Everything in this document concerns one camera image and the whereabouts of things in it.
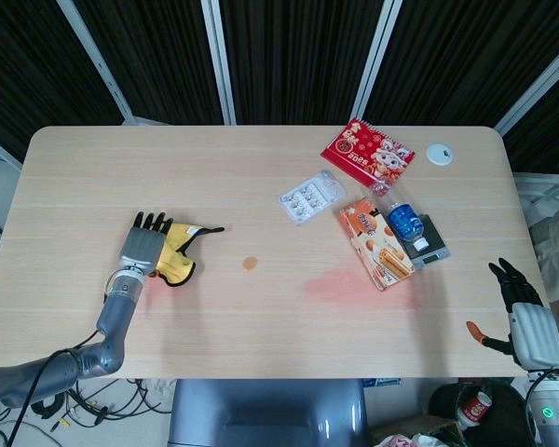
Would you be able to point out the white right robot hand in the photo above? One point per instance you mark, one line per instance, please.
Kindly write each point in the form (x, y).
(535, 335)

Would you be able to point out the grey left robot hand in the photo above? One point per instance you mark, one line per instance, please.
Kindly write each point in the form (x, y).
(142, 242)

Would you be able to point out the yellow cloth with black trim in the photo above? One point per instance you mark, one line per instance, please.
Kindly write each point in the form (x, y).
(179, 237)

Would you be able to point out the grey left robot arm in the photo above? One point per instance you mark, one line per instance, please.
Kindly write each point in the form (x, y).
(116, 312)

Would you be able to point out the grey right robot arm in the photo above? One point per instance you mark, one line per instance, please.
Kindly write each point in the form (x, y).
(554, 410)

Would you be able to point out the black bag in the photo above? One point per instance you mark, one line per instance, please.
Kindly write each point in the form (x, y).
(508, 414)

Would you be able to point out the red paper cup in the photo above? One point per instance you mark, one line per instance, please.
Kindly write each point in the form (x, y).
(476, 409)

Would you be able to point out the grey digital scale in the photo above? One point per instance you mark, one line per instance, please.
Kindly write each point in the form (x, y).
(433, 253)

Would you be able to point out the clear bottle with blue label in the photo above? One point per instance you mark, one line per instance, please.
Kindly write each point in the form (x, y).
(404, 222)

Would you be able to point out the clear blister pack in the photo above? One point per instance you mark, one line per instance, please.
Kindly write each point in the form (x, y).
(309, 198)

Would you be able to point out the orange snack box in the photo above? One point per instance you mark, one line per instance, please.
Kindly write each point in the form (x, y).
(372, 247)

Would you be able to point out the white round grommet cap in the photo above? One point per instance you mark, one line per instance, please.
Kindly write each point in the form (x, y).
(440, 153)

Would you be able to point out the grey robot torso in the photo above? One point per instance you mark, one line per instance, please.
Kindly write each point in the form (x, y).
(265, 414)

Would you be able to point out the red spiral desk calendar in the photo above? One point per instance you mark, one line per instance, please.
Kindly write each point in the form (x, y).
(354, 149)

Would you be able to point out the white partition post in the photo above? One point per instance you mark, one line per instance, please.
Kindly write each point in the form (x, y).
(375, 60)
(100, 65)
(535, 84)
(221, 65)

